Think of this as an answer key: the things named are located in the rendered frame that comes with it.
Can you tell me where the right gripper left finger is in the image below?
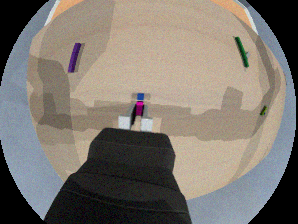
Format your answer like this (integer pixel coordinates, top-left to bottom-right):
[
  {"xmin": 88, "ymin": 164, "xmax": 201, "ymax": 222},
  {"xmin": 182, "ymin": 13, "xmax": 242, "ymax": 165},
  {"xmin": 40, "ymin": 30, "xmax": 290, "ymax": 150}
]
[{"xmin": 118, "ymin": 104, "xmax": 137, "ymax": 131}]

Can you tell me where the purple rod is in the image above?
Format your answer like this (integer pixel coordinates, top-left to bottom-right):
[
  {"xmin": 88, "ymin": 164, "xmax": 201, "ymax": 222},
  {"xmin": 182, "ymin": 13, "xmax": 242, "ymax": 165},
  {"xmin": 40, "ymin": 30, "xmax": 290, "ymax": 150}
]
[{"xmin": 68, "ymin": 43, "xmax": 81, "ymax": 72}]

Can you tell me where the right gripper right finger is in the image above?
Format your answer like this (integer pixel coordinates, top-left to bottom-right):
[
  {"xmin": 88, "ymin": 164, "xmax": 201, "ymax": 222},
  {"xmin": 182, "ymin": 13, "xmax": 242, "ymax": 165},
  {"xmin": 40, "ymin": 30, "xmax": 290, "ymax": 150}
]
[{"xmin": 141, "ymin": 105, "xmax": 153, "ymax": 132}]

